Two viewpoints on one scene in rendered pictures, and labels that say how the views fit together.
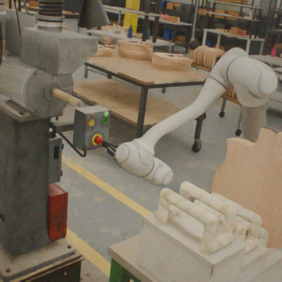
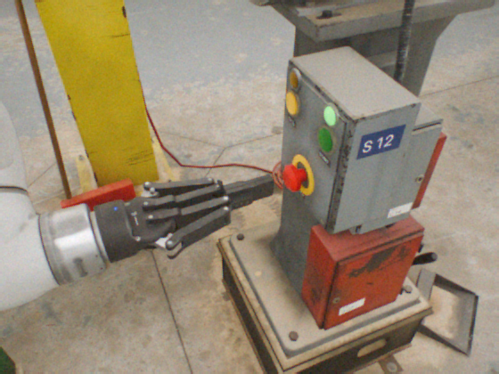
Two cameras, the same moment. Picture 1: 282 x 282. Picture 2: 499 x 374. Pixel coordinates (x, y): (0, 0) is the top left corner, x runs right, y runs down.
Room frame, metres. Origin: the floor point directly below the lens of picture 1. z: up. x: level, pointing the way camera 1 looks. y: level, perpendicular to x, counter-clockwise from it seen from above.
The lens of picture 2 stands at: (2.03, -0.24, 1.39)
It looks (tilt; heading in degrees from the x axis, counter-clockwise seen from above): 44 degrees down; 112
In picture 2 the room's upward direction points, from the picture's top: straight up
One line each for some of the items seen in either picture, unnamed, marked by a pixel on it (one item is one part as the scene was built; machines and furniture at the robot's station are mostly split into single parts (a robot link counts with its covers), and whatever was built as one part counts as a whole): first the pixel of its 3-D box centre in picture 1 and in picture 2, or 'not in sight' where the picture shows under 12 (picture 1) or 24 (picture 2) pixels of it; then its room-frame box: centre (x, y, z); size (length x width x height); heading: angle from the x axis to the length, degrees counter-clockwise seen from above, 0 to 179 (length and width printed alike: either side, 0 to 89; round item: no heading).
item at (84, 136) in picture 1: (79, 129); (364, 136); (1.99, 0.33, 0.99); 0.24 x 0.21 x 0.26; 45
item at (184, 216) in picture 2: not in sight; (190, 215); (1.81, 0.09, 0.97); 0.11 x 0.01 x 0.04; 44
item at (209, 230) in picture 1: (208, 236); not in sight; (0.89, -0.20, 1.15); 0.03 x 0.03 x 0.09
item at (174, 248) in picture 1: (188, 255); not in sight; (0.99, -0.18, 1.02); 0.27 x 0.15 x 0.17; 45
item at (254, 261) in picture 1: (218, 248); not in sight; (1.09, -0.29, 0.98); 0.27 x 0.16 x 0.09; 45
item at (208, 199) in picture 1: (207, 199); not in sight; (1.01, -0.20, 1.20); 0.20 x 0.03 x 0.03; 44
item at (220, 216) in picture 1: (218, 215); not in sight; (1.06, -0.26, 1.12); 0.20 x 0.03 x 0.03; 44
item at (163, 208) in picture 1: (163, 208); not in sight; (1.01, -0.09, 1.15); 0.03 x 0.03 x 0.09
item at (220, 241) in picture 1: (219, 242); not in sight; (0.91, -0.24, 1.12); 0.11 x 0.03 x 0.03; 135
